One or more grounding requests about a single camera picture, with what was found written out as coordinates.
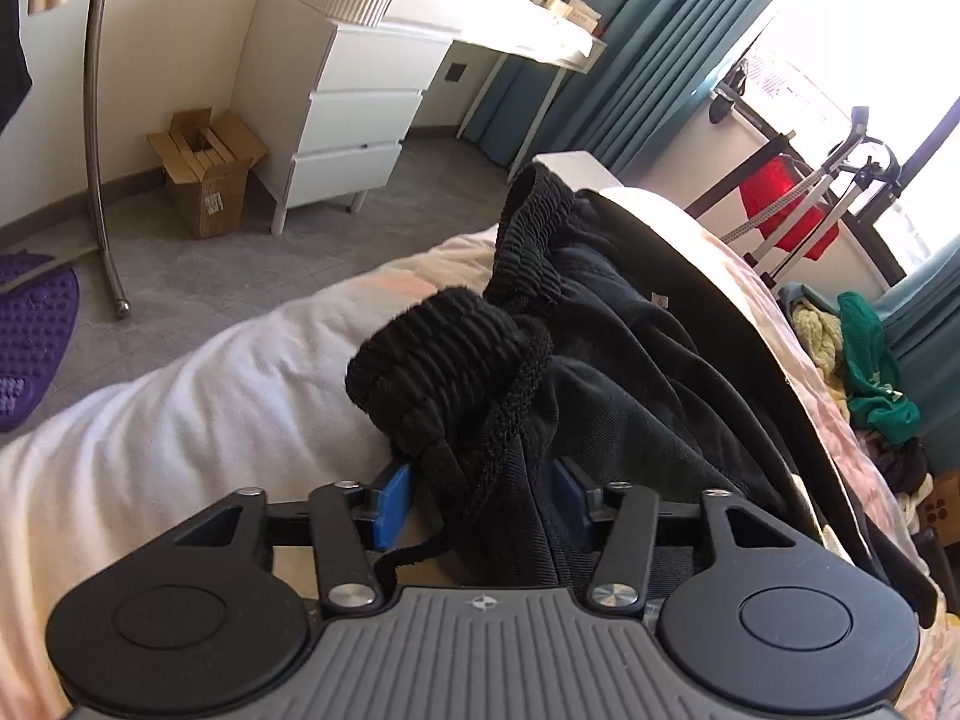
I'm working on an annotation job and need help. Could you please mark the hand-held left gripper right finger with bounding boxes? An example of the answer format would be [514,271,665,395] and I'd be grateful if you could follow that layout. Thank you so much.
[551,457,797,612]

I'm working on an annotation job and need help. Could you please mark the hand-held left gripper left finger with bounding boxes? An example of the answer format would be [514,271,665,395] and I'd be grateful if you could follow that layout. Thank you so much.
[175,463,415,612]

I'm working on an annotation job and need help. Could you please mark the black drawstring pants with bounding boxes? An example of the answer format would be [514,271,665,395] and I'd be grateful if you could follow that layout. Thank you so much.
[345,157,942,627]

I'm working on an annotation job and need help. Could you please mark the black clothes pile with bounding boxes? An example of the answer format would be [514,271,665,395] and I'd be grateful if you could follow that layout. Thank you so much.
[877,435,935,496]

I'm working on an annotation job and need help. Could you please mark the bed with pink sheet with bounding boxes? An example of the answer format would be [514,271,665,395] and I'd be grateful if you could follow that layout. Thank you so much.
[0,191,960,720]

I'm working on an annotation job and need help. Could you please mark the pale yellow garment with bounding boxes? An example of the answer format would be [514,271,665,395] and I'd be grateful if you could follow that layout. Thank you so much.
[784,300,845,383]

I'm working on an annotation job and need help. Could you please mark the green garment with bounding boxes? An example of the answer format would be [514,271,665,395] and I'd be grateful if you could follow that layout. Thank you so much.
[836,291,922,445]

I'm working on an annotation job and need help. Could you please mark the standing garment steamer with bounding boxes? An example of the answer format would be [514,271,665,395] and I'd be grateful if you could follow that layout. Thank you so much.
[724,109,901,282]

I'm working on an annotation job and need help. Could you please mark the red cloth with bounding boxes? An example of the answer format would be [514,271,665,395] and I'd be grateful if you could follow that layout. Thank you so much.
[739,155,839,262]

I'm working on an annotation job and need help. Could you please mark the open cardboard box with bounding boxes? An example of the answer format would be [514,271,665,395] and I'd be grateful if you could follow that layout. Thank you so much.
[146,109,269,241]

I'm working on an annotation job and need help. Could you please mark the brown paper bag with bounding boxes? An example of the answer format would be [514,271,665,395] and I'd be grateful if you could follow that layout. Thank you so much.
[919,469,960,533]

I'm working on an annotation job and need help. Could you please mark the white vanity desk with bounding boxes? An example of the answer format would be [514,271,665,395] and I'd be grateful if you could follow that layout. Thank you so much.
[259,0,608,235]

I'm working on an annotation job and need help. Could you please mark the purple studded mat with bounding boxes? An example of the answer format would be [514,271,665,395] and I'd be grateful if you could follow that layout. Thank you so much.
[0,253,81,434]

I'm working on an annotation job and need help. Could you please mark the teal window curtain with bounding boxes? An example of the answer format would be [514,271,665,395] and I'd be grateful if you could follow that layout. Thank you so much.
[459,0,912,181]
[874,232,960,436]

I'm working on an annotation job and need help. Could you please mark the curved metal rack pole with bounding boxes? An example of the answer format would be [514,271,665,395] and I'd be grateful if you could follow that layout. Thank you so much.
[84,0,132,320]

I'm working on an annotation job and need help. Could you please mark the black framed window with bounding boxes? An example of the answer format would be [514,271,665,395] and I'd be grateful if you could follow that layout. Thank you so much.
[701,0,960,286]

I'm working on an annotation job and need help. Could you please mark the dark hanging cloth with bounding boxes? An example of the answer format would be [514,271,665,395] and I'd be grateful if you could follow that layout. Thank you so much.
[0,0,46,128]

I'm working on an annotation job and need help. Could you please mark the black metal frame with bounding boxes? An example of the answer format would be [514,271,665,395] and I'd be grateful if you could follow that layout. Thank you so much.
[686,60,796,218]

